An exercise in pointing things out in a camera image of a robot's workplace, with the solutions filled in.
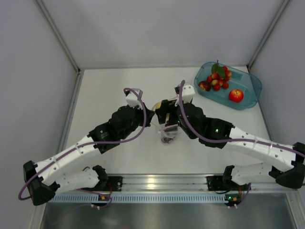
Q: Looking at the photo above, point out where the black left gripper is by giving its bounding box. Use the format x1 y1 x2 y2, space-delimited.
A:
120 101 154 140

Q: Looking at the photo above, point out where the yellow fake banana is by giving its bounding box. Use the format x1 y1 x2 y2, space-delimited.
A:
154 102 162 110

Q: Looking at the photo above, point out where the clear zip top bag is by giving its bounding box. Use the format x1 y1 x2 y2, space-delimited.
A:
152 95 184 146

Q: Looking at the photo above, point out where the fake purple grape bunch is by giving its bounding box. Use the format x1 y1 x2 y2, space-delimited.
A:
161 135 177 145

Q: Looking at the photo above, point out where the dark red fake peach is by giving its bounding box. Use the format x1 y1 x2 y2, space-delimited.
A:
198 81 212 92

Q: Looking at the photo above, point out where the red yellow fake cherry bunch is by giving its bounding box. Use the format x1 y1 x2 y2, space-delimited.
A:
205 62 233 92

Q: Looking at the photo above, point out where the red fake apple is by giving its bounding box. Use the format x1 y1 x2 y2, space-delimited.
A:
228 89 244 103

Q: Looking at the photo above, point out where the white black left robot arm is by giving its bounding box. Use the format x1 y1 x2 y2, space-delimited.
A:
22 105 155 206

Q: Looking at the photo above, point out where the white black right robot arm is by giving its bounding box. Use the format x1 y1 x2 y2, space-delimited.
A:
153 100 305 190

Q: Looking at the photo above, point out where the teal transparent plastic bin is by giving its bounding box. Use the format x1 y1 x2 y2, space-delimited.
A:
194 62 263 110

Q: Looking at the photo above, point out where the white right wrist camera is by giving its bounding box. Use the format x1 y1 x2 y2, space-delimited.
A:
174 83 195 106

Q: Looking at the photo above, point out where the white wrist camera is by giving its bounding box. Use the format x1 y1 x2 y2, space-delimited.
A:
124 88 143 109
174 83 195 106

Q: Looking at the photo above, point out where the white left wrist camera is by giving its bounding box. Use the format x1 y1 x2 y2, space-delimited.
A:
124 88 143 109

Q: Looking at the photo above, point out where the aluminium mounting rail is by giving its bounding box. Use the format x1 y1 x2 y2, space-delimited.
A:
38 173 298 192

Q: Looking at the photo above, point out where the light blue cable duct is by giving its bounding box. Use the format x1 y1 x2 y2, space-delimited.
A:
50 193 229 203

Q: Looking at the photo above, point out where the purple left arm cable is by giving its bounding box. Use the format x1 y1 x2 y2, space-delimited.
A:
18 87 147 210

